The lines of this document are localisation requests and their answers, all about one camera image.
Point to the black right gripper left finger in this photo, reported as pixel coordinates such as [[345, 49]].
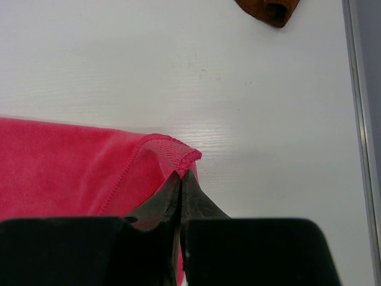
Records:
[[139, 249]]

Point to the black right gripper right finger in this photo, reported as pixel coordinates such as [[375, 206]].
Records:
[[220, 250]]

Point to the pink microfibre towel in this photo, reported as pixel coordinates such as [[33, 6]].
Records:
[[58, 170]]

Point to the brown microfibre towel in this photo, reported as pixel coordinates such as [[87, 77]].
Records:
[[275, 13]]

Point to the aluminium table edge rail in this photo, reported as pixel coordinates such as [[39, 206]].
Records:
[[362, 27]]

